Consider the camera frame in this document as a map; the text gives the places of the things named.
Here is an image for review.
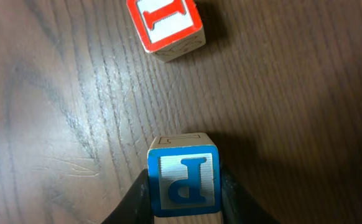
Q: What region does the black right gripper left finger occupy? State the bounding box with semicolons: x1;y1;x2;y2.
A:
101;169;154;224

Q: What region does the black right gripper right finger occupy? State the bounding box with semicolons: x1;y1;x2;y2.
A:
221;168;280;224

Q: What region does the blue P block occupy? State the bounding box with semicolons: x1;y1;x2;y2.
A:
147;133;221;218

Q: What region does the red I block rear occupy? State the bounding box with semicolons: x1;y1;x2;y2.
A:
126;0;206;62

